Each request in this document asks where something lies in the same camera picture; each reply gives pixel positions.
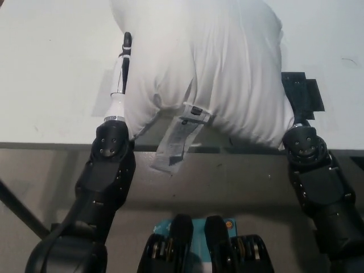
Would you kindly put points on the black diagonal table leg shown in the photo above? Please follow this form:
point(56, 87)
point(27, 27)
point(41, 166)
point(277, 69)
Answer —
point(357, 162)
point(20, 207)

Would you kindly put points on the white pillow with label tag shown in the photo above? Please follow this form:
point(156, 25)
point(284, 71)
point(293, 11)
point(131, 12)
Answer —
point(216, 71)

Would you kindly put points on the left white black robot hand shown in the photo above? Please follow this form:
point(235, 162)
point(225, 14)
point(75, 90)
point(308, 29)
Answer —
point(120, 76)

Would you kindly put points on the black marker patch on table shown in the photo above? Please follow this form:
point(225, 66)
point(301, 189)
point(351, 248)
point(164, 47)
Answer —
point(304, 91)

